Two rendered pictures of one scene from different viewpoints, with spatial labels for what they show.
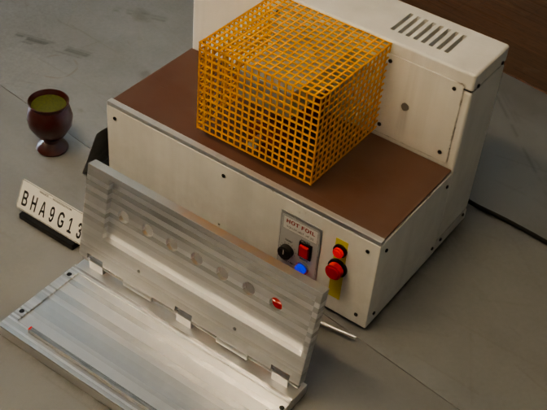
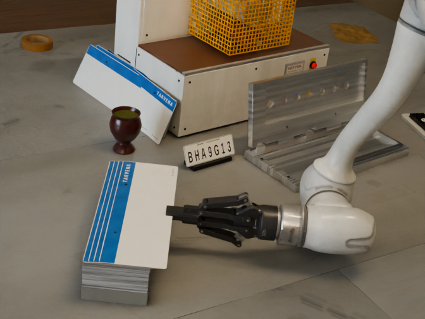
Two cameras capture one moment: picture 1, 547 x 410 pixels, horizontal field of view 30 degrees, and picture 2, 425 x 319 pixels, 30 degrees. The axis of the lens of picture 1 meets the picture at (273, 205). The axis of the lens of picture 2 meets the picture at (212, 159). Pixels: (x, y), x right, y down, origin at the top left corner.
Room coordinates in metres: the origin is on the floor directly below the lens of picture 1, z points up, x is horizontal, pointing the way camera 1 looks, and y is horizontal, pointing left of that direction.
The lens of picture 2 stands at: (0.75, 2.12, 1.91)
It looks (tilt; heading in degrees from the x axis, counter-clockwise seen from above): 29 degrees down; 287
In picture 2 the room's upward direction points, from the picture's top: 7 degrees clockwise
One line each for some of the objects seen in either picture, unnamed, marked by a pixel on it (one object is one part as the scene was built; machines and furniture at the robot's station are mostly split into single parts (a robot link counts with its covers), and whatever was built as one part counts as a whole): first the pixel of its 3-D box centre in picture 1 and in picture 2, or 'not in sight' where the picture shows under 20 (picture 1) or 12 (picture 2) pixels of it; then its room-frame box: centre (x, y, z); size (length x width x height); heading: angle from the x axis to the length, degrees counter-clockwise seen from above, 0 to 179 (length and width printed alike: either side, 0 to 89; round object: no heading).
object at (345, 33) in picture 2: not in sight; (353, 31); (1.16, -0.91, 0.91); 0.22 x 0.18 x 0.02; 118
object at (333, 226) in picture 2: not in sight; (338, 226); (0.89, 0.65, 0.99); 0.16 x 0.13 x 0.11; 19
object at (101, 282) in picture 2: not in sight; (126, 226); (1.32, 0.81, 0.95); 0.40 x 0.13 x 0.09; 109
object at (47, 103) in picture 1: (50, 124); (124, 131); (1.51, 0.43, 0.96); 0.09 x 0.09 x 0.11
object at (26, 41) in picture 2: not in sight; (36, 42); (2.07, -0.07, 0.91); 0.10 x 0.10 x 0.02
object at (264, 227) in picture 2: not in sight; (255, 221); (1.06, 0.72, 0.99); 0.09 x 0.07 x 0.08; 19
